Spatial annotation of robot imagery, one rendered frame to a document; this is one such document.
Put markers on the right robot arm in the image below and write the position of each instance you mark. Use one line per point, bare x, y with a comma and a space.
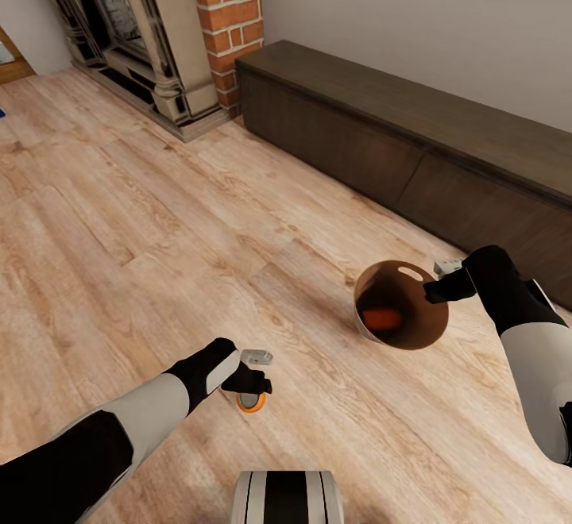
537, 341

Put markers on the cabinet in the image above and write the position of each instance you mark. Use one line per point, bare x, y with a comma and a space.
470, 173

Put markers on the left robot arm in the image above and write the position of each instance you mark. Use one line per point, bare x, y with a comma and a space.
80, 468

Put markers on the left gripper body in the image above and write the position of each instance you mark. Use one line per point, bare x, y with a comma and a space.
251, 382

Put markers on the wood fireplace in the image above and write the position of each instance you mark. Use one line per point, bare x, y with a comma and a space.
149, 53

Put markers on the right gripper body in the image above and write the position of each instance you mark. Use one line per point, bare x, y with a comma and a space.
444, 290

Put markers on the robot trunk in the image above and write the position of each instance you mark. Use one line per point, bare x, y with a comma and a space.
286, 497

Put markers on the trash can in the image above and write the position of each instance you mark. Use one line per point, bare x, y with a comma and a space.
383, 285

